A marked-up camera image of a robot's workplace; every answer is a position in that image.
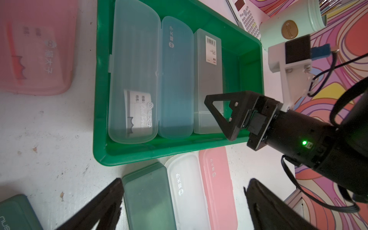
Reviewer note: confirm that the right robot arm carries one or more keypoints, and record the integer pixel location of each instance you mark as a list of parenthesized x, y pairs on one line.
[(337, 150)]

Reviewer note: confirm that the white translucent pencil case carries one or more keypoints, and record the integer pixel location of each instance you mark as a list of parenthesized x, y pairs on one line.
[(188, 196)]

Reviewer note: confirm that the dark green pencil case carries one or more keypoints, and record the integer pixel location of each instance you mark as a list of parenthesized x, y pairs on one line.
[(18, 214), (148, 200)]

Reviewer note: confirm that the dark green pencil case right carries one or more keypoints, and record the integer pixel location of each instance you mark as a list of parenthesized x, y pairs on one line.
[(148, 200)]

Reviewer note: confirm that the white calculator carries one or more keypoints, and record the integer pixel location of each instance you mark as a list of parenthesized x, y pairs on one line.
[(247, 16)]

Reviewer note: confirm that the mint green pen cup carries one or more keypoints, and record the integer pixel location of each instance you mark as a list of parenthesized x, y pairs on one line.
[(299, 19)]

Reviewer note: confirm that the pink pencil case front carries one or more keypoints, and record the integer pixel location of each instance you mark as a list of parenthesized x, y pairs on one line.
[(218, 188)]

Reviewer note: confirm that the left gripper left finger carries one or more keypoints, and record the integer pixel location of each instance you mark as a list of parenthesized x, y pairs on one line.
[(103, 211)]

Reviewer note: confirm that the pink pencil case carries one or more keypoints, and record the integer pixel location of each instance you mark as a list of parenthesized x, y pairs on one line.
[(37, 46), (218, 188)]

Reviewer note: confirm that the pens in cup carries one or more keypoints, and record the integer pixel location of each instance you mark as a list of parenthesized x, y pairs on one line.
[(328, 5)]

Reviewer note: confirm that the dark green pencil case left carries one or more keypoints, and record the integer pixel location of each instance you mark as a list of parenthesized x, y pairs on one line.
[(18, 214)]

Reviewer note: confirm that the pink pencil case far left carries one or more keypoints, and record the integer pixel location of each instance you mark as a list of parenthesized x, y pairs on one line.
[(37, 46)]

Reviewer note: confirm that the light blue pencil case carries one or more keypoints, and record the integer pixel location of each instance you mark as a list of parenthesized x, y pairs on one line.
[(177, 81)]

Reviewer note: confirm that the clear frosted pencil case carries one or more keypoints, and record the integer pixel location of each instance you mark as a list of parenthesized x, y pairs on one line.
[(135, 74)]

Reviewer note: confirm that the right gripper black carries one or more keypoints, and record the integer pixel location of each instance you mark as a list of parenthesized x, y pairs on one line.
[(246, 110)]

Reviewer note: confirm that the green plastic storage tray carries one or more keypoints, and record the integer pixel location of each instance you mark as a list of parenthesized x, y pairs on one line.
[(242, 66)]

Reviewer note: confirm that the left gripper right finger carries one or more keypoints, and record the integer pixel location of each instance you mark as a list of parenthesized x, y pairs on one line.
[(268, 212)]

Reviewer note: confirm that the clear box with barcode label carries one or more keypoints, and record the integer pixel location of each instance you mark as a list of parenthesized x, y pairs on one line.
[(208, 79)]

